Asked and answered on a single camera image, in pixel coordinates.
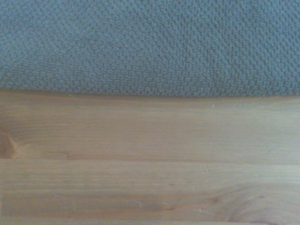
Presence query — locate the grey-blue textured towel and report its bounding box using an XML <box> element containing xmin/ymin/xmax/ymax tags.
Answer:
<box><xmin>0</xmin><ymin>0</ymin><xmax>300</xmax><ymax>98</ymax></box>

